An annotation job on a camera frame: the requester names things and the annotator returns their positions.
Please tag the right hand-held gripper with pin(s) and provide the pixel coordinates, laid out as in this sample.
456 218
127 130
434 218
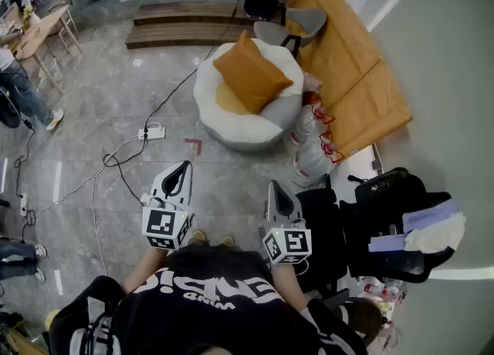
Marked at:
287 245

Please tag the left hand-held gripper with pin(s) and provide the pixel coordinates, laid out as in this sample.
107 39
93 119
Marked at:
162 226

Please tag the orange cushion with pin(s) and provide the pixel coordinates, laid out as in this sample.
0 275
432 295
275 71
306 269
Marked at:
252 73

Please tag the person's left forearm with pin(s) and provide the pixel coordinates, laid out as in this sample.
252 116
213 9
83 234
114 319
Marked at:
146 268

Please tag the person's right forearm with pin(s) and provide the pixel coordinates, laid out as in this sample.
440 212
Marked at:
287 288

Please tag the white round beanbag chair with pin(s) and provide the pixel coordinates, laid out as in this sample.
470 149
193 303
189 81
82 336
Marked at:
239 129

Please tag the large orange wrapped sofa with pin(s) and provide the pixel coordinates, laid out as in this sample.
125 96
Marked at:
347 56

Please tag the black office chair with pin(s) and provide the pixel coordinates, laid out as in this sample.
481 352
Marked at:
328 230

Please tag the person's left shoe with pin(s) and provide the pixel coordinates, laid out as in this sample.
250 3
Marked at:
199 237

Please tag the person's shoe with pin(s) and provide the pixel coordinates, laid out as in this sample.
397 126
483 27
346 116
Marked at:
199 237
228 241

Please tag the clear plastic bag red print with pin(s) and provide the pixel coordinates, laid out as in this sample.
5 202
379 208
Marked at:
308 122
314 162

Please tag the person's right shoe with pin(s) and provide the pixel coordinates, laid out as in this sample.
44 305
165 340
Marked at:
228 241

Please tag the black backpack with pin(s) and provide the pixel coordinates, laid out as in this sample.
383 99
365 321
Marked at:
390 191

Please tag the clear plastic bottle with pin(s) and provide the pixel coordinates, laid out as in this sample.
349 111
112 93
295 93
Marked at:
374 289

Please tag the person's black printed T-shirt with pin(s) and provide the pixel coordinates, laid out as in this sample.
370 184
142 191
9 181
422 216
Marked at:
208 326

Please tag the purple cloth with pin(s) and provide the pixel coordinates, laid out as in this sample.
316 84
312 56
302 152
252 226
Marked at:
428 216

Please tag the small white power strip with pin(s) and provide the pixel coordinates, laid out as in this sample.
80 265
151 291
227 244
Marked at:
24 205

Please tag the white cloth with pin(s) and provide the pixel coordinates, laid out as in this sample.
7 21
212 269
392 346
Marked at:
436 235

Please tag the wooden step platform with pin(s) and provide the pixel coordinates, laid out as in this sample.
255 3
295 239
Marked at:
181 31

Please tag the light wooden chair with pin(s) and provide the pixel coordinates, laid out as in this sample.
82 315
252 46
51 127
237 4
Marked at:
67 27

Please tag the grey shell chair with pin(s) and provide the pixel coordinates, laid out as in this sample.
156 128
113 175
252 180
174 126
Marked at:
305 17

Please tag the light wooden table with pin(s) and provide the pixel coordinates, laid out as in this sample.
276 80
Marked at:
36 35

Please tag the vase with yellow flowers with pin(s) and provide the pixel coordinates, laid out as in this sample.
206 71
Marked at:
32 17

